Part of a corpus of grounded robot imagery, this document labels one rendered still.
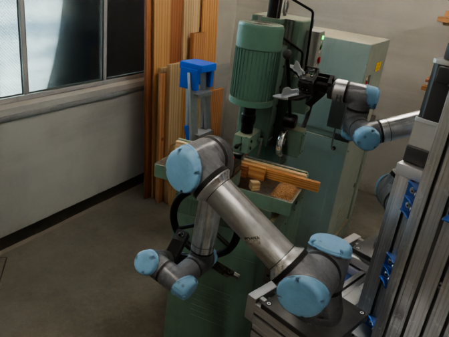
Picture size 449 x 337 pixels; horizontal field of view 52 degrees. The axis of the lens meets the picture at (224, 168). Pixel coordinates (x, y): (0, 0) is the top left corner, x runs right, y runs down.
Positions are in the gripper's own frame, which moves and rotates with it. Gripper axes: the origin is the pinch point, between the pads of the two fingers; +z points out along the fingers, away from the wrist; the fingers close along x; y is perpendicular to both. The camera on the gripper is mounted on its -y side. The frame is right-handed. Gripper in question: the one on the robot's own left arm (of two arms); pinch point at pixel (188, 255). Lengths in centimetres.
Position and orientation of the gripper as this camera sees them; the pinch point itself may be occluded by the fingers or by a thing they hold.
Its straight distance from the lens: 172.9
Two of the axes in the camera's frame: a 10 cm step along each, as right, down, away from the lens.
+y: -3.0, 9.5, -0.9
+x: 9.1, 2.5, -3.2
